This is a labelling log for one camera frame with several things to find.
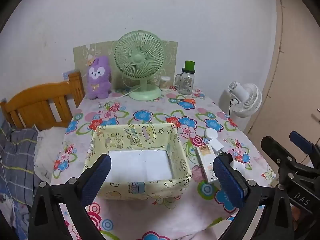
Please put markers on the purple rabbit plush toy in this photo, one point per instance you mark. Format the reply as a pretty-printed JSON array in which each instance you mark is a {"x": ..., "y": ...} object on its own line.
[{"x": 97, "y": 80}]

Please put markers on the yellow cartoon fabric storage box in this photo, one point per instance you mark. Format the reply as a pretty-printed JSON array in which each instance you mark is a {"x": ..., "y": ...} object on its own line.
[{"x": 140, "y": 135}]

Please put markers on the glass jar mug green lid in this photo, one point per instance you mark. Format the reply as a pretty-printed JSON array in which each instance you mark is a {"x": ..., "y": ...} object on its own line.
[{"x": 186, "y": 82}]

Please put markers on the white power adapter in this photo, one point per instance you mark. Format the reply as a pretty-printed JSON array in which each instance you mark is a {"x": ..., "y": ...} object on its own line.
[{"x": 216, "y": 146}]

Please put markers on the white standing fan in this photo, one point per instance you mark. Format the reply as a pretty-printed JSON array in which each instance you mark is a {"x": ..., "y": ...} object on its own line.
[{"x": 246, "y": 100}]

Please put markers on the blue patterned paper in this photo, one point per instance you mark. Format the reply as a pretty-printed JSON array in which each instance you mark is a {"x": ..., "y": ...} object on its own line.
[{"x": 68, "y": 74}]

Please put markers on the white power strip cartoon sticker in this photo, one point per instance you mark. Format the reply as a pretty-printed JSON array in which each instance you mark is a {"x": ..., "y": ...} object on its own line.
[{"x": 205, "y": 162}]

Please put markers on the floral tablecloth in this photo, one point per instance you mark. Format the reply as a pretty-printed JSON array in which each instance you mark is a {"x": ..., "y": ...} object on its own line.
[{"x": 155, "y": 112}]

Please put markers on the white square labelled adapter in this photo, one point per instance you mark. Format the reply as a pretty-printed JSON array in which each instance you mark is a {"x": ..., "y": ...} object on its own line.
[{"x": 237, "y": 166}]

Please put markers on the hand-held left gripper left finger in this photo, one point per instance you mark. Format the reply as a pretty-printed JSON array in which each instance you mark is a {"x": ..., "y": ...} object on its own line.
[{"x": 97, "y": 177}]

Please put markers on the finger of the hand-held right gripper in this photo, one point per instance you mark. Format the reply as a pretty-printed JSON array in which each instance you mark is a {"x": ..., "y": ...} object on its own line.
[
  {"x": 272, "y": 150},
  {"x": 302, "y": 142}
]

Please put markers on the beige door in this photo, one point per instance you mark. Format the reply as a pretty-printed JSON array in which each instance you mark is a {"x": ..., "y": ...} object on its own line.
[{"x": 292, "y": 67}]

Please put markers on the clear cotton swab container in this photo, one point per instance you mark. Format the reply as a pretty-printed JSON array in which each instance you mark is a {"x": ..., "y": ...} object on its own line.
[{"x": 165, "y": 83}]

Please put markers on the grey plaid blanket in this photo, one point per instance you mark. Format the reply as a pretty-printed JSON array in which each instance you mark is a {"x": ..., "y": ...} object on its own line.
[{"x": 17, "y": 160}]

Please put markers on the white oval charger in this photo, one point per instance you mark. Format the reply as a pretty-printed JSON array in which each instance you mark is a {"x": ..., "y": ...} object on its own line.
[{"x": 211, "y": 133}]

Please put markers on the green desk fan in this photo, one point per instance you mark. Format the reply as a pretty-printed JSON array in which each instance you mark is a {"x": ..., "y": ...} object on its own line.
[{"x": 140, "y": 57}]

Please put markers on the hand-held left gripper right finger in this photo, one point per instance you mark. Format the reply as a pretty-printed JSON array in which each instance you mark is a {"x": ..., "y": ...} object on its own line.
[{"x": 228, "y": 180}]

